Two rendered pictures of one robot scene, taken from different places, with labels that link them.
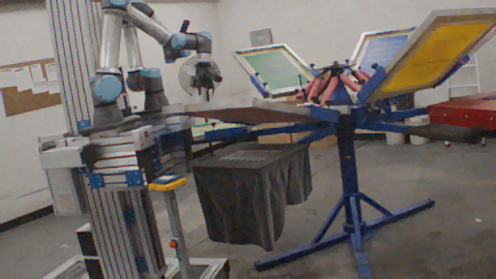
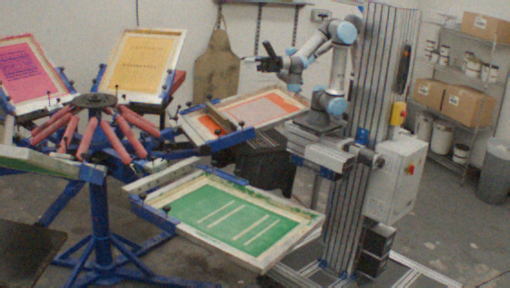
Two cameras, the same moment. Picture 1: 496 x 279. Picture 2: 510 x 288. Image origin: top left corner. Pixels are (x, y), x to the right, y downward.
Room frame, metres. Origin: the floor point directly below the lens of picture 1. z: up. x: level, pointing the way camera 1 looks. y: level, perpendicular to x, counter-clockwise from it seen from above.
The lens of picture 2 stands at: (5.19, 1.25, 2.18)
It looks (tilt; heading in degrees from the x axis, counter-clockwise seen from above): 22 degrees down; 203
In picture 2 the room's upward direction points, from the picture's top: 6 degrees clockwise
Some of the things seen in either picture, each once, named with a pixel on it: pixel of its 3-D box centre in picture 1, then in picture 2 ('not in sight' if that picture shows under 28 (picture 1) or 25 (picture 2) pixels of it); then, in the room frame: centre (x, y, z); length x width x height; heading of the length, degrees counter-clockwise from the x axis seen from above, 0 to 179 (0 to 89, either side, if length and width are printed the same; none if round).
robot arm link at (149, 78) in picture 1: (151, 78); (321, 96); (2.56, 0.50, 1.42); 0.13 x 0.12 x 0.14; 48
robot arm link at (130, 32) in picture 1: (133, 46); (338, 67); (2.64, 0.60, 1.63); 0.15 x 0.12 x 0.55; 48
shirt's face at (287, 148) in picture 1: (252, 154); (255, 139); (2.32, 0.00, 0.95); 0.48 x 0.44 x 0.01; 141
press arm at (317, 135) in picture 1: (300, 142); (187, 153); (2.71, -0.31, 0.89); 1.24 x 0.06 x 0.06; 141
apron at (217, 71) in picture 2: not in sight; (218, 58); (0.72, -1.22, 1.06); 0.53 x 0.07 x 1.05; 141
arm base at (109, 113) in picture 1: (107, 112); not in sight; (2.08, 0.65, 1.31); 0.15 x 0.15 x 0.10
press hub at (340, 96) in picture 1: (346, 151); (98, 192); (3.19, -0.70, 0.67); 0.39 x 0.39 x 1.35
